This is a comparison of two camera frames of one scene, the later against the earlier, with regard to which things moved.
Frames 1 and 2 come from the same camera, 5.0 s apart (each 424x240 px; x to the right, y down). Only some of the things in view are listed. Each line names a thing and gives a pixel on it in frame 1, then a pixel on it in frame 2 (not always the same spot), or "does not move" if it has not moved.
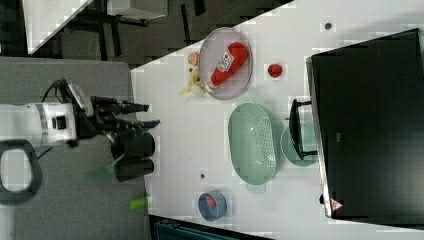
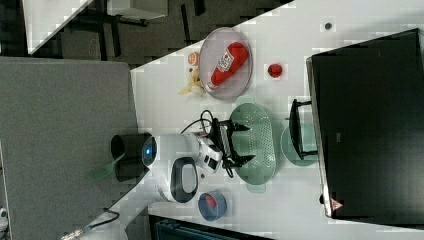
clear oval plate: (215, 43) does not move
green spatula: (103, 171) does not move
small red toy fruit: (275, 70) does not move
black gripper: (124, 136) to (220, 131)
